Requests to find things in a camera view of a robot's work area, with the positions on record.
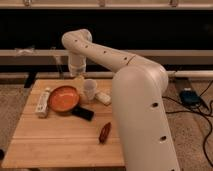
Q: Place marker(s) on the blue power adapter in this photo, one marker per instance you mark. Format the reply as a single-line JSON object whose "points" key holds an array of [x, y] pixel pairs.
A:
{"points": [[189, 97]]}

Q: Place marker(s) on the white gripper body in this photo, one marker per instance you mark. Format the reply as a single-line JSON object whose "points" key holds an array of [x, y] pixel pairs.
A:
{"points": [[76, 64]]}

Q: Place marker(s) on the black rectangular device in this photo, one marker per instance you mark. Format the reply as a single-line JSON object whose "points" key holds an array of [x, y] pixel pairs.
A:
{"points": [[83, 113]]}

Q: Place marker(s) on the white remote controller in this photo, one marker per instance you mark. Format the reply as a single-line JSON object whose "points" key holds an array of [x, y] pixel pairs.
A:
{"points": [[42, 107]]}

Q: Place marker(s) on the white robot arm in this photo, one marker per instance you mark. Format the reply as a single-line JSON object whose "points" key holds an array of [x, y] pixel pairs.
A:
{"points": [[137, 88]]}

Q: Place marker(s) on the orange ceramic bowl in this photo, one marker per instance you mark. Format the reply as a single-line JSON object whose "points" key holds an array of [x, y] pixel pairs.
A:
{"points": [[63, 99]]}

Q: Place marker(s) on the small white block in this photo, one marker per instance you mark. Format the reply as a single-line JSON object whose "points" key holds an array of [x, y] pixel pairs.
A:
{"points": [[103, 98]]}

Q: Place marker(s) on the dark red chili pepper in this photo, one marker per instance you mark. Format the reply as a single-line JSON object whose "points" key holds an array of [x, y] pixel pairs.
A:
{"points": [[104, 133]]}

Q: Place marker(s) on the wooden table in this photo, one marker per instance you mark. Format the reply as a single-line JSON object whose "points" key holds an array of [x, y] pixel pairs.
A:
{"points": [[62, 141]]}

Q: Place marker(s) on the translucent plastic cup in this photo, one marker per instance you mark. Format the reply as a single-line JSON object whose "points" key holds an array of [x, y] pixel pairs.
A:
{"points": [[89, 88]]}

